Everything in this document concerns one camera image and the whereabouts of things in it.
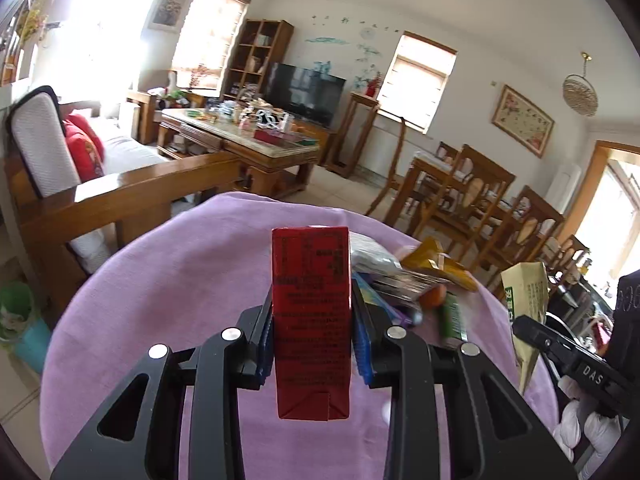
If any green packet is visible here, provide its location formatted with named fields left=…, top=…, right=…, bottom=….
left=437, top=292, right=468, bottom=348

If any orange tangerine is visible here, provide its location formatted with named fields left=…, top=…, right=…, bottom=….
left=418, top=284, right=448, bottom=311

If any yellow snack wrapper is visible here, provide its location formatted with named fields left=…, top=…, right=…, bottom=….
left=399, top=236, right=477, bottom=292

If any red drink carton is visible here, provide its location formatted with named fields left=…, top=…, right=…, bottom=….
left=271, top=226, right=352, bottom=422

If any wooden dining chair near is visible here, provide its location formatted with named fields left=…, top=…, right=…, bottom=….
left=469, top=185, right=564, bottom=278

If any wooden dining chair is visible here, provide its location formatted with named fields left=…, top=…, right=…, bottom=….
left=469, top=185, right=564, bottom=278
left=408, top=144, right=515, bottom=258

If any purple tablecloth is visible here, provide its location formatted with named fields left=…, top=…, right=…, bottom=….
left=39, top=190, right=560, bottom=480

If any wooden dining chair far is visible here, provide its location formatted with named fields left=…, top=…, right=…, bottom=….
left=408, top=144, right=515, bottom=258

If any wooden dining table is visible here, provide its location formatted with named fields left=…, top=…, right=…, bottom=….
left=383, top=150, right=516, bottom=241

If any framed floral picture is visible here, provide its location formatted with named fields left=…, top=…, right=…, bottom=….
left=491, top=84, right=555, bottom=158

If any crystal ceiling lamp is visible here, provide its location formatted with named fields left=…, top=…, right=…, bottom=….
left=562, top=51, right=599, bottom=117

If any red cushion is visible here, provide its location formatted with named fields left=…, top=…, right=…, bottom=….
left=66, top=112, right=104, bottom=162
left=63, top=119, right=104, bottom=182

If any wooden coffee table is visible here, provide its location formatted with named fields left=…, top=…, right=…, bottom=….
left=157, top=108, right=320, bottom=198

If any tall wooden plant stand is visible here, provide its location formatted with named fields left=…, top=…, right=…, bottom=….
left=324, top=92, right=380, bottom=179

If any black television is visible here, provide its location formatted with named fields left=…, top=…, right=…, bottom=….
left=264, top=63, right=346, bottom=127

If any wooden bookshelf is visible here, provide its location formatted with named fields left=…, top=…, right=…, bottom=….
left=221, top=20, right=294, bottom=100

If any small framed wall picture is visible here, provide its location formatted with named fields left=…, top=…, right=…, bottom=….
left=148, top=0, right=191, bottom=32

